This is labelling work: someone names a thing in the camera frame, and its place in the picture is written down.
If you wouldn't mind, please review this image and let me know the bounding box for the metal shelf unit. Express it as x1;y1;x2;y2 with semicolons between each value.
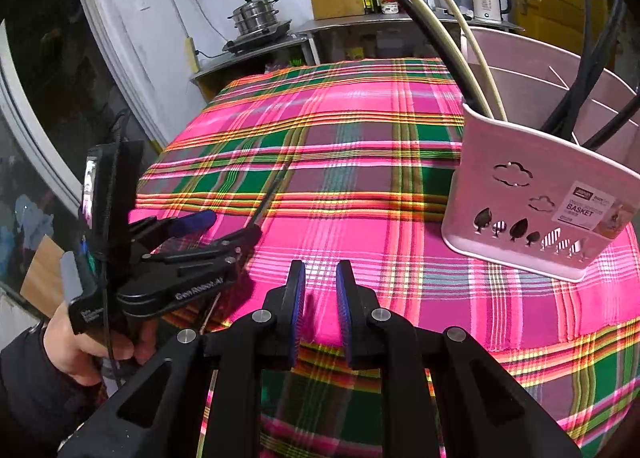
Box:
190;34;311;101

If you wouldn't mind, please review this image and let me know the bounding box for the white window frame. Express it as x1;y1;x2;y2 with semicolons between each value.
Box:
0;0;169;211

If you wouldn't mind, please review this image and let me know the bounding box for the person's left forearm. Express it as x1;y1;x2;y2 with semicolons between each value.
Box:
0;322;110;458

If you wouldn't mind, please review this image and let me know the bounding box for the yellow power strip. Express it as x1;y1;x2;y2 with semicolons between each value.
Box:
184;36;200;74

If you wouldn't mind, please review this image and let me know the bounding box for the stainless steel steamer pot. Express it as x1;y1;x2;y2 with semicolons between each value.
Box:
228;0;280;36

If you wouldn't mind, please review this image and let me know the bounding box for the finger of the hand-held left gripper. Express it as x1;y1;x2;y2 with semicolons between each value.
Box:
145;224;264;269
128;209;217;249

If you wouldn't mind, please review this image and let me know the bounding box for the pink green plaid tablecloth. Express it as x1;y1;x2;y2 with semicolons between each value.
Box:
135;58;640;458

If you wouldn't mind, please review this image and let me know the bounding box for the brown wooden board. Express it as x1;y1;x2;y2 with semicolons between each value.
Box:
20;235;66;305

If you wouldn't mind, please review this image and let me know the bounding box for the black induction cooker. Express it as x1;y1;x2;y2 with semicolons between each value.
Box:
222;20;294;55

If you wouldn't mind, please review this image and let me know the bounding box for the steel counter table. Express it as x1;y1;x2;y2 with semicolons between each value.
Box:
294;14;524;67

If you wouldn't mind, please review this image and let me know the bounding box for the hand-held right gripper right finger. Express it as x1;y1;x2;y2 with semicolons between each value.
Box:
336;259;583;458

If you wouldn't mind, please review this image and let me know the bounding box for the pink plastic utensil basket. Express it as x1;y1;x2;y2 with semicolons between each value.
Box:
441;26;640;284

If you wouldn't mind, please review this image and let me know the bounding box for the clear plastic container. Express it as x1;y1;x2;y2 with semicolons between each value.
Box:
432;0;474;19

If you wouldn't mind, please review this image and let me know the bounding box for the person's left hand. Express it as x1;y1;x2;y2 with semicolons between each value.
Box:
44;302;161;387

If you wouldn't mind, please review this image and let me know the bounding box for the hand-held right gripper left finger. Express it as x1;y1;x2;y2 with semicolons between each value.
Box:
57;259;307;458

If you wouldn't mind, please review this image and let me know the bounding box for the light wooden chopstick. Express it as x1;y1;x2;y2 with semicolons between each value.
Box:
387;0;496;120
422;0;509;123

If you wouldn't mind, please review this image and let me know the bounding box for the white electric kettle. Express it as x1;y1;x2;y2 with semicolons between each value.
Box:
469;0;512;24

